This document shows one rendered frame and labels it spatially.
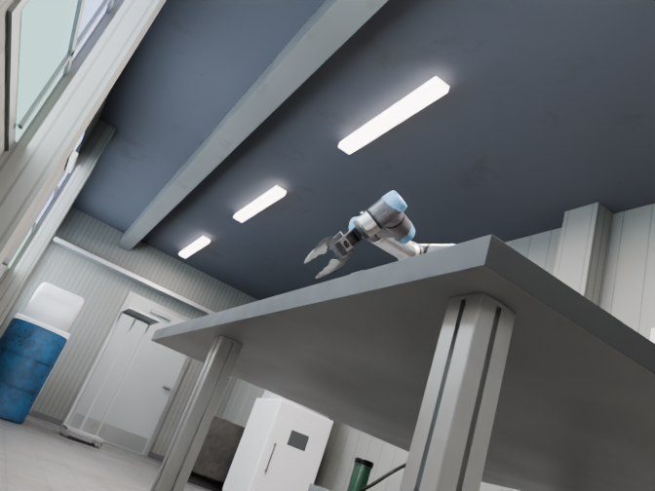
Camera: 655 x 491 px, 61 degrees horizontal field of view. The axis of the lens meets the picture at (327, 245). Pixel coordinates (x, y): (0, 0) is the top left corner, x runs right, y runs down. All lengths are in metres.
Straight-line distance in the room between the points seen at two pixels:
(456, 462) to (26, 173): 2.25
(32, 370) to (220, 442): 2.18
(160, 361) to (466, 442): 8.81
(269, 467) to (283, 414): 0.50
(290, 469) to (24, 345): 2.98
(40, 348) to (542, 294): 6.10
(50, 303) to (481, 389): 7.04
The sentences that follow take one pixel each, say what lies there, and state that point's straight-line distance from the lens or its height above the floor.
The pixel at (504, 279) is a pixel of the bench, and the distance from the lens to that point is 0.65.
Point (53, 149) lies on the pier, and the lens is 2.67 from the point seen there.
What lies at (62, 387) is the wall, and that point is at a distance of 9.22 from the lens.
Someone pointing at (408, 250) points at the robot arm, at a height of 1.27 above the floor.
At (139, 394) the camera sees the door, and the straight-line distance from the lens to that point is 9.33.
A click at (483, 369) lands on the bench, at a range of 0.69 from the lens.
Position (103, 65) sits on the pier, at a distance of 2.86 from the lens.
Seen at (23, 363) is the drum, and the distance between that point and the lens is 6.51.
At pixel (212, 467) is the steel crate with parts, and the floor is 0.24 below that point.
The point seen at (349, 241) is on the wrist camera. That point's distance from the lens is 1.68.
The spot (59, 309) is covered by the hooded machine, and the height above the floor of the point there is 1.29.
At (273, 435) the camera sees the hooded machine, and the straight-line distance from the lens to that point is 5.75.
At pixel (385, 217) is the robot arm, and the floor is 1.19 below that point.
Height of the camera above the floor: 0.39
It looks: 23 degrees up
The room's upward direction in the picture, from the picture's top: 20 degrees clockwise
